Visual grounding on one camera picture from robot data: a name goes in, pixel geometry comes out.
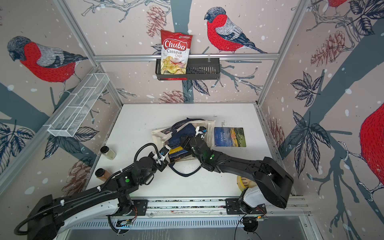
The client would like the dark blue thin book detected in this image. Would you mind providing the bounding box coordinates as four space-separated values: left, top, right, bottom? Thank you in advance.
167 124 196 149

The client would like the cream canvas tote bag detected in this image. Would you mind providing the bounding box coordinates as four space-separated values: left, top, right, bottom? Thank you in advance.
152 118 215 163

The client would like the Animal Farm blue book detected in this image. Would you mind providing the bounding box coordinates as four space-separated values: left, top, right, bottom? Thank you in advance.
214 127 247 148

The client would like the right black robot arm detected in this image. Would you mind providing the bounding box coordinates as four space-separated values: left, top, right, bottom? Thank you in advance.
181 136 294 209

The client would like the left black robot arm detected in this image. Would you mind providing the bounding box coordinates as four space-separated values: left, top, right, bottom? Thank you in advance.
14 143 170 240

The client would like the Chuba cassava chips bag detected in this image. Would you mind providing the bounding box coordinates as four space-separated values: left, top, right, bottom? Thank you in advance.
160 30 193 75

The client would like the yellow spine book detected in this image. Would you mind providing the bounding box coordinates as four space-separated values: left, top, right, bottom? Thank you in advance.
170 147 184 155

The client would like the yellow bamboo steamer basket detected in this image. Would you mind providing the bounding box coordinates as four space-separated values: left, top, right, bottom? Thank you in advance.
237 176 257 192

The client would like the clear spice jar black lid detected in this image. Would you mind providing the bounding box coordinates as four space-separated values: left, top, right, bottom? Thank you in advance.
100 146 117 160

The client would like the brown spice jar black lid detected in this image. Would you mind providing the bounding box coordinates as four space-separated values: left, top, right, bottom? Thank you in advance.
95 168 112 182

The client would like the circuit board under left base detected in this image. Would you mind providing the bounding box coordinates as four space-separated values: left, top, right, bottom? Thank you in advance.
116 219 134 228

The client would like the circuit board under base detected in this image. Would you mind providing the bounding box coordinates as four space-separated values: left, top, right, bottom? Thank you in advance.
244 216 268 223
116 219 134 228

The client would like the circuit board under right base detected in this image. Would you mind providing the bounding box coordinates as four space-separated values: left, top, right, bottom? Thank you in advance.
244 216 268 223

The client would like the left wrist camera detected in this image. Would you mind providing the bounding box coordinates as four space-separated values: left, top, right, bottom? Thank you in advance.
159 145 171 158

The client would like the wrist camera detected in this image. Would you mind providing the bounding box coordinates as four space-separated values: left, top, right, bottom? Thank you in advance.
159 145 171 158
195 126 207 138

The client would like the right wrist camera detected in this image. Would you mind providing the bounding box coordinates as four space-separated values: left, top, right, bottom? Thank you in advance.
195 126 207 138

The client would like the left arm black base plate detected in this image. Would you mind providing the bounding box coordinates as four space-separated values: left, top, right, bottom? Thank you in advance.
131 199 149 217

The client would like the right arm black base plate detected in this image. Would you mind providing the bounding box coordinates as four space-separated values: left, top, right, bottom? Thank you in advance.
225 198 267 215

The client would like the black wire wall basket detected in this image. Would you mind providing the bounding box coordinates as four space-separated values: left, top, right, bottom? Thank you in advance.
155 58 221 81

